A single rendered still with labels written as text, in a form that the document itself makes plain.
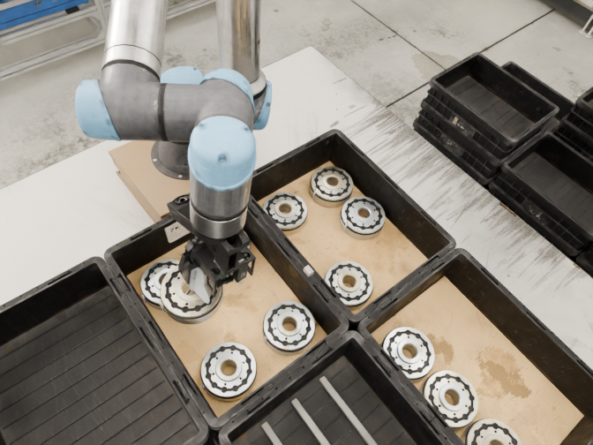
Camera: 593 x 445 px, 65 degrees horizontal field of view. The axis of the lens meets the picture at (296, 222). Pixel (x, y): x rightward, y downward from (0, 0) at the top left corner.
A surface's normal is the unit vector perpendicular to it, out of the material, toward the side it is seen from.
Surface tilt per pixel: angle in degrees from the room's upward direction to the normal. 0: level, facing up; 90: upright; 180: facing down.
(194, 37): 0
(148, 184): 4
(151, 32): 47
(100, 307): 0
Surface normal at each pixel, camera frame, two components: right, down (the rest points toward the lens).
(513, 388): 0.08, -0.54
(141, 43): 0.50, -0.30
